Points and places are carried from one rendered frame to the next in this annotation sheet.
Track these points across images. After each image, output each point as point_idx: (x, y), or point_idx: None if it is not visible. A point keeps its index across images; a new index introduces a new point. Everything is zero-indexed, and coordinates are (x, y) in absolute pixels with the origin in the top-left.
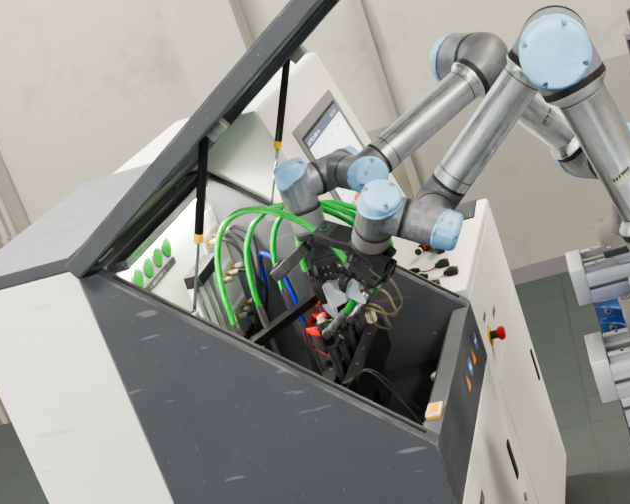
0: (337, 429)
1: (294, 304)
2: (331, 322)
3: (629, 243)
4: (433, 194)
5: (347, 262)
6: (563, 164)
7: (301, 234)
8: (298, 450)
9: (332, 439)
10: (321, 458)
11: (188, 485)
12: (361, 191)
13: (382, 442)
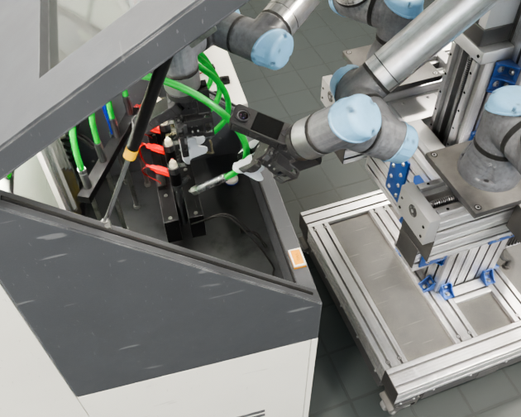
0: (241, 304)
1: (100, 115)
2: (205, 184)
3: None
4: (376, 97)
5: (267, 155)
6: (341, 7)
7: (178, 96)
8: (198, 322)
9: (234, 311)
10: (218, 323)
11: (78, 357)
12: (344, 110)
13: (278, 308)
